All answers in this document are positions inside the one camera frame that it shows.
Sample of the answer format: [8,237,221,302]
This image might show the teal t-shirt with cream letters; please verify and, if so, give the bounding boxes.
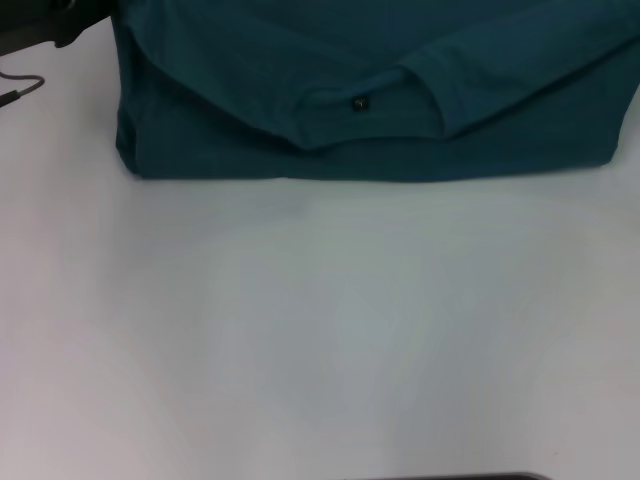
[113,0,640,182]

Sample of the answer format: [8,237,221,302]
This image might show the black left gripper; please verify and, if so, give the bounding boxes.
[0,0,115,57]

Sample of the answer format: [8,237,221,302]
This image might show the grey left arm cable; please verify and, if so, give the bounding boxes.
[0,71,46,110]

